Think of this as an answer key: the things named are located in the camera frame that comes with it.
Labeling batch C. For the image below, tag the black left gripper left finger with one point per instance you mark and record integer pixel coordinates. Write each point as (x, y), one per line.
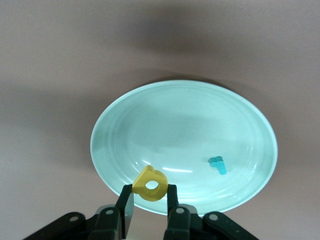
(107, 225)

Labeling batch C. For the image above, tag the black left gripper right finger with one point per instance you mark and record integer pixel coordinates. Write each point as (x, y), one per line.
(180, 225)

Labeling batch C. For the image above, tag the yellow letter a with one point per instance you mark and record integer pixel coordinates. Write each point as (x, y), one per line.
(141, 186)

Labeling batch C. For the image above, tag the teal letter r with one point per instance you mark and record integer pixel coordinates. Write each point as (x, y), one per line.
(220, 167)

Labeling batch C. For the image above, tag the green round plate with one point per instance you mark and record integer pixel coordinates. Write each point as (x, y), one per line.
(175, 125)

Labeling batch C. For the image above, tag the brown table cover sheet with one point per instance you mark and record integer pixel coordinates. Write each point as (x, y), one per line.
(62, 62)

